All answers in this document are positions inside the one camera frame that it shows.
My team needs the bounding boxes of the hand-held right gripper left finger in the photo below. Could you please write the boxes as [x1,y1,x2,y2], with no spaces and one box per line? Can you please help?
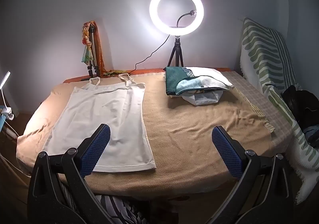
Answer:
[27,123,117,224]

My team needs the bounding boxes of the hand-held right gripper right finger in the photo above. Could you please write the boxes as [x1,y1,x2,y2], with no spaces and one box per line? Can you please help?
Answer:
[211,126,297,224]

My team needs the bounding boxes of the white tank top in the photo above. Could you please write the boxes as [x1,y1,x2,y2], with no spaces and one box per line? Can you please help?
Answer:
[45,73,157,173]

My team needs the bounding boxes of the beige blanket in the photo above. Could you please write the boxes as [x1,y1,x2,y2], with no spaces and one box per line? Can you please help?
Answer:
[16,73,277,195]

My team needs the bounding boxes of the folded white garment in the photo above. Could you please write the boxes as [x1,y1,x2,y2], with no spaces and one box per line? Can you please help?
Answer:
[183,88,223,106]

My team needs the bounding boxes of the zebra striped pants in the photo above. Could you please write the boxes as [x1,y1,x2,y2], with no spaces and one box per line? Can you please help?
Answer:
[58,184,140,224]

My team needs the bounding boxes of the folded white teal printed cloth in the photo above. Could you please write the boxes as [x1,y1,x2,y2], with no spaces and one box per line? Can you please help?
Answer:
[176,67,235,95]

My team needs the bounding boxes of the orange mattress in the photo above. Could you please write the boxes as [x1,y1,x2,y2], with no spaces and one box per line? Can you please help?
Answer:
[62,67,231,84]

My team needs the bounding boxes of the yellow green patterned cloth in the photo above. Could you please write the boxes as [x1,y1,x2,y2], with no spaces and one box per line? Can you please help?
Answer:
[102,70,126,77]

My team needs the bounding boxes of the dark cloth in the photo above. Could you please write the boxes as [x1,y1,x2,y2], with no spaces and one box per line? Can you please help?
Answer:
[282,85,319,135]

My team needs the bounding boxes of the colourful patterned scarf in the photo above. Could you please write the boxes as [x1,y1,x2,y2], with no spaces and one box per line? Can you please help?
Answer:
[80,27,94,63]

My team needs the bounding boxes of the green striped white blanket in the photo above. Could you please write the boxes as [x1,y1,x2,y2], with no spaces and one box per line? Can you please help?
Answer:
[239,17,319,198]

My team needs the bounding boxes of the orange cloth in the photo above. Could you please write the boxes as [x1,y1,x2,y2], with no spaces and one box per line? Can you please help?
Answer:
[83,21,105,76]

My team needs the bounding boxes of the silver folded tripod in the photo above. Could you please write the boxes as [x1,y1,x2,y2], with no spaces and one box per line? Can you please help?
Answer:
[87,24,100,77]

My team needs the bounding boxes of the white clip lamp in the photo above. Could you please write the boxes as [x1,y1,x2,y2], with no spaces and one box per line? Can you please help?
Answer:
[0,71,15,121]

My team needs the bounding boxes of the gooseneck phone holder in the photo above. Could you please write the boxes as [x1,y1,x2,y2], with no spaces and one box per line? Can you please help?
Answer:
[169,9,198,28]

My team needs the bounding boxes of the black ring light tripod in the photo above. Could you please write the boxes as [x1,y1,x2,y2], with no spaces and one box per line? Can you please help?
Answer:
[169,35,183,67]

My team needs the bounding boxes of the black ring light cable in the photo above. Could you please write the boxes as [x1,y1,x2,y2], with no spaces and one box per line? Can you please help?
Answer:
[130,33,171,75]

